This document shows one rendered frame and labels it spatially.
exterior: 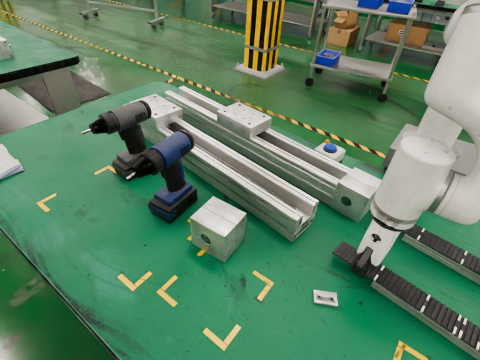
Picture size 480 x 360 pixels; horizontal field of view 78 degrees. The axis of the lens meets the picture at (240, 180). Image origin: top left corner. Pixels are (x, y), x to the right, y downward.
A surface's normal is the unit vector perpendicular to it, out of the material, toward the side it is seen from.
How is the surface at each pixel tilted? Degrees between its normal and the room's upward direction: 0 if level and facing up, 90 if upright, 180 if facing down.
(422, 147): 1
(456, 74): 71
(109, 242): 0
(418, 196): 89
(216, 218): 0
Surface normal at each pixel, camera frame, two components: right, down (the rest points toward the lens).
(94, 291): 0.05, -0.77
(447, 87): -0.84, 0.11
